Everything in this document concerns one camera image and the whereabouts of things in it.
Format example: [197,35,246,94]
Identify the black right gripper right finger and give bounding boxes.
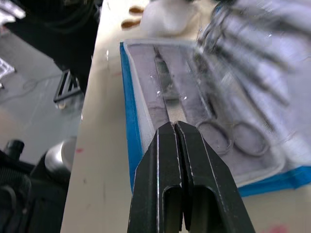
[175,120,256,233]

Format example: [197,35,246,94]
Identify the white gauze wad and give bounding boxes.
[141,0,196,36]

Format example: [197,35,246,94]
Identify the dark long surgical instrument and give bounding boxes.
[230,26,296,73]
[216,41,291,106]

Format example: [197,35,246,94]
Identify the black robot torso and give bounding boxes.
[0,139,73,233]

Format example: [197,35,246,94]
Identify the black metal frame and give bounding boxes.
[53,69,82,103]

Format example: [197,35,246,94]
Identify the silver robot joint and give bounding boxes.
[45,138,77,171]

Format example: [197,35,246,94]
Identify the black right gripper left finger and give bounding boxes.
[127,121,183,233]

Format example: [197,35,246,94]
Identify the silver ring-handled scissors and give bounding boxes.
[198,3,246,49]

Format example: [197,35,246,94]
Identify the grey metal tray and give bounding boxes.
[123,38,285,188]

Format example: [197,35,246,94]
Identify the thin floor cable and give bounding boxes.
[0,72,63,101]

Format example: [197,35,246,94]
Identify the silver ring-handled forceps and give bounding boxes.
[191,47,272,157]

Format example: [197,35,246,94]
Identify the silver metal tweezers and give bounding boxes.
[153,45,188,126]

